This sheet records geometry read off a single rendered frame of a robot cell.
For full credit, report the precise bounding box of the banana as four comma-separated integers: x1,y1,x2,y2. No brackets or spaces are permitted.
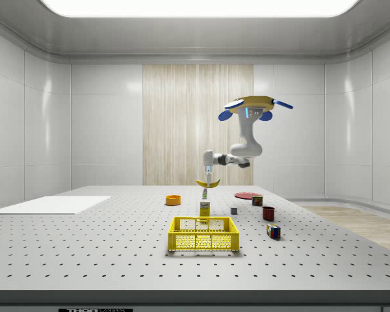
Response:
195,178,222,189

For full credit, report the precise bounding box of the white and yellow box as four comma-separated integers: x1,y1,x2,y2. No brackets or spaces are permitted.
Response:
199,201,212,225

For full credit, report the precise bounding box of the yellow bowl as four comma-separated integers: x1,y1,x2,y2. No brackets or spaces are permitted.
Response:
164,194,183,207

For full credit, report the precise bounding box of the yellow basket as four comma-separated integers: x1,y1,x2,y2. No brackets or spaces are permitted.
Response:
167,216,241,253

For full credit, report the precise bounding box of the puzzle cube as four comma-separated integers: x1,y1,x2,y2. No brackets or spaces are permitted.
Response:
266,223,282,241

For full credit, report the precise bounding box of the white board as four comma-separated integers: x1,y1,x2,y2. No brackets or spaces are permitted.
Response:
0,196,112,216

